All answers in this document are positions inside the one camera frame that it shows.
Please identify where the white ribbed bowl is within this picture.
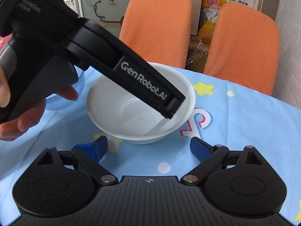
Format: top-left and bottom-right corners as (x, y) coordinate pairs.
(86, 63), (196, 144)

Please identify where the blue translucent bowl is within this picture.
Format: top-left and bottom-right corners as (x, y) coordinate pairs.
(45, 67), (85, 111)

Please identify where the person left hand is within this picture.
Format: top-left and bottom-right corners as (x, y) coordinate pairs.
(0, 66), (80, 142)

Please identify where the red cracker box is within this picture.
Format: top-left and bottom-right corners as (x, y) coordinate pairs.
(0, 34), (12, 54)

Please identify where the blue cartoon pig tablecloth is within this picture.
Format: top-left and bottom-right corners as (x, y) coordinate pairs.
(1, 69), (300, 225)

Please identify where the frosted glass panel with cartoon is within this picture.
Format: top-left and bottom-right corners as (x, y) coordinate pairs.
(79, 0), (130, 37)

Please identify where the left orange chair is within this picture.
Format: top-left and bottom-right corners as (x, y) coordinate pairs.
(119, 0), (191, 69)

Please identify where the orange chair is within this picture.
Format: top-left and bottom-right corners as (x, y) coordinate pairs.
(204, 2), (280, 95)
(119, 0), (191, 69)

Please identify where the right orange chair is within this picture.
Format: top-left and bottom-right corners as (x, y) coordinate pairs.
(204, 2), (280, 95)

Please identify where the yellow snack bag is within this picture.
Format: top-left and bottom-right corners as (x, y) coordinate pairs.
(198, 0), (230, 44)

